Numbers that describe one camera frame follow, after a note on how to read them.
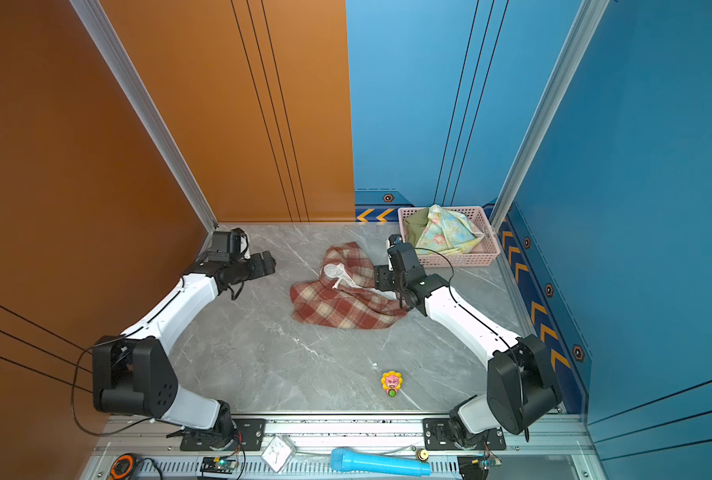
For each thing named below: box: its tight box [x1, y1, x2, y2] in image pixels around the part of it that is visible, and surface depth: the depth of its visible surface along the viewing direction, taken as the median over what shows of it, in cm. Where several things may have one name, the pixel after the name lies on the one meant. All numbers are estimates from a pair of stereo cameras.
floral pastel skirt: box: [415, 204, 485, 256], surface depth 111 cm
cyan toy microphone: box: [330, 448, 432, 477], surface depth 69 cm
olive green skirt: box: [404, 207, 429, 248], surface depth 115 cm
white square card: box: [262, 436, 293, 473], surface depth 71 cm
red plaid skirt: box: [290, 242, 409, 330], surface depth 93 cm
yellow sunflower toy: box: [381, 370, 403, 398], surface depth 80 cm
